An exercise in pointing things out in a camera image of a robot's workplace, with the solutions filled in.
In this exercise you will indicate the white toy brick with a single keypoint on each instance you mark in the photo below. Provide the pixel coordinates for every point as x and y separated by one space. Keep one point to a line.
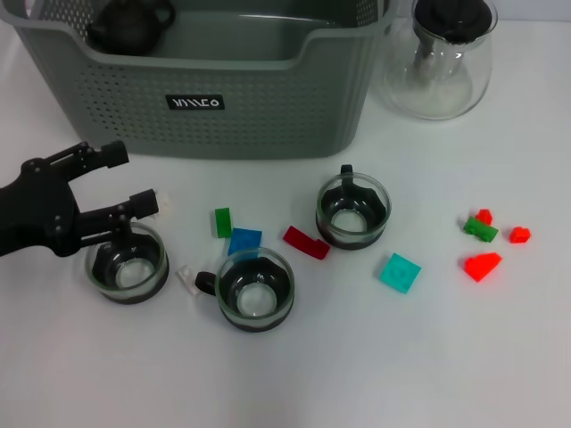
165 205
187 278

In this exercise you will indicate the glass teacup black base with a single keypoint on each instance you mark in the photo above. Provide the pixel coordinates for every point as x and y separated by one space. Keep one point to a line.
134 295
330 209
232 312

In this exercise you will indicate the teal square toy plate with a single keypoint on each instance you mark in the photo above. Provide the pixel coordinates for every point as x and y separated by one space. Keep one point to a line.
400 273

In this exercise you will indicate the blue square toy plate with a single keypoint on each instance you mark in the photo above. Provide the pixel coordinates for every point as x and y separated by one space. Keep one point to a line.
245 238

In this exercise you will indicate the black carafe lid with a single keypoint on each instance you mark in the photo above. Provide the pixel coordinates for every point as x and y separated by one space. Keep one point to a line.
455 18

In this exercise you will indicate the small red toy brick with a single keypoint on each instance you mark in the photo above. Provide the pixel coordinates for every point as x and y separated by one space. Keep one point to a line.
485 216
519 235

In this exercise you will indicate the red sloped toy brick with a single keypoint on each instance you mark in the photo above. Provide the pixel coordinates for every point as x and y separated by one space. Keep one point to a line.
482 266

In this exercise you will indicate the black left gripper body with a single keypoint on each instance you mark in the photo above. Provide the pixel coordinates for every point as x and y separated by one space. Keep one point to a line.
40 209

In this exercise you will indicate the dark clay teapot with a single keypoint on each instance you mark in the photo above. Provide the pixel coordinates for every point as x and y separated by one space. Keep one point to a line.
129 31

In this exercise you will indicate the dark red toy brick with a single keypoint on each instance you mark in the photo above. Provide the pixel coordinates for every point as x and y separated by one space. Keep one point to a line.
307 242

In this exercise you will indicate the grey-green perforated storage bin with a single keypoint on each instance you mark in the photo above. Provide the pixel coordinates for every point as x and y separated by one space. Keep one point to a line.
267 111

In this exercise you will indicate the clear glass carafe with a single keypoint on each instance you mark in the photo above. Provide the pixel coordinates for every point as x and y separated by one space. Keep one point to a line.
437 89

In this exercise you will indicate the small green toy brick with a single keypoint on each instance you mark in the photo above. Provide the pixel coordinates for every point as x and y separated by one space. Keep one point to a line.
480 229

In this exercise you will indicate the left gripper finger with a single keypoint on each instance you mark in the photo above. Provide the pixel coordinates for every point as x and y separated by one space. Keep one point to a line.
116 216
89 158

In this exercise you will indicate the green translucent toy brick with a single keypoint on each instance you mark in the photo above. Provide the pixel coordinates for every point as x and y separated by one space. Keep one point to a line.
222 223

